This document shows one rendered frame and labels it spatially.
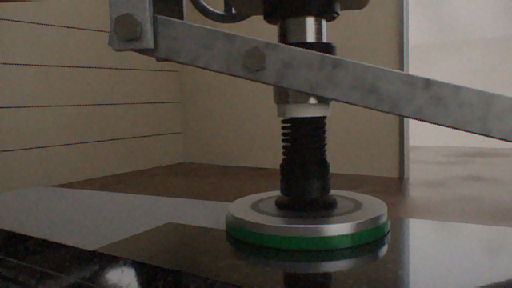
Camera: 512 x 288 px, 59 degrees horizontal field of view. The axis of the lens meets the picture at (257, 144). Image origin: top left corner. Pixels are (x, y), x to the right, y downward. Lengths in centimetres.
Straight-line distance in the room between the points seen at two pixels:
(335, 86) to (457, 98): 14
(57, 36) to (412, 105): 598
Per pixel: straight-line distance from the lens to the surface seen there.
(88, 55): 658
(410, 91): 56
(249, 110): 666
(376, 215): 57
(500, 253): 56
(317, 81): 55
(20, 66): 610
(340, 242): 53
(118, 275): 54
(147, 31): 56
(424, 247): 55
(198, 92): 731
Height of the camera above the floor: 97
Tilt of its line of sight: 5 degrees down
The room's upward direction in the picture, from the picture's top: 2 degrees counter-clockwise
